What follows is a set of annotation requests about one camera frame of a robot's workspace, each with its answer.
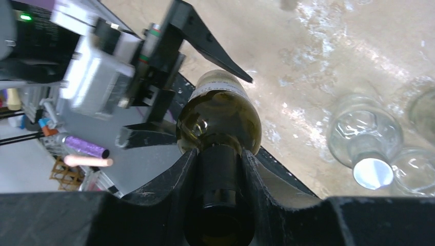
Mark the clear bottle white cap right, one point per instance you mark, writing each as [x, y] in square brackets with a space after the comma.
[413, 170]

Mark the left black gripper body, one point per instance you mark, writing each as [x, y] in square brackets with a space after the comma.
[111, 68]

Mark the clear bottle white cap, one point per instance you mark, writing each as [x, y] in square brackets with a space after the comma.
[413, 170]
[365, 138]

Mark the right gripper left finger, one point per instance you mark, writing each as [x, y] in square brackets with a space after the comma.
[151, 215]

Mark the clear bottle white cap left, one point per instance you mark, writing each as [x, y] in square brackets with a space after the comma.
[365, 138]

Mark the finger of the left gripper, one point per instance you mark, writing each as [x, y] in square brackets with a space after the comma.
[157, 127]
[182, 23]

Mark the clear uncapped glass bottle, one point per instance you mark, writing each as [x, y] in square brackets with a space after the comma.
[421, 115]

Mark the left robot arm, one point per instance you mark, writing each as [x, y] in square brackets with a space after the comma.
[36, 51]

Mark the green wine bottle gold label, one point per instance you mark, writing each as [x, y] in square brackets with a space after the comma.
[219, 213]

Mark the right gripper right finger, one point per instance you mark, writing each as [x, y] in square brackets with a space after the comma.
[284, 215]

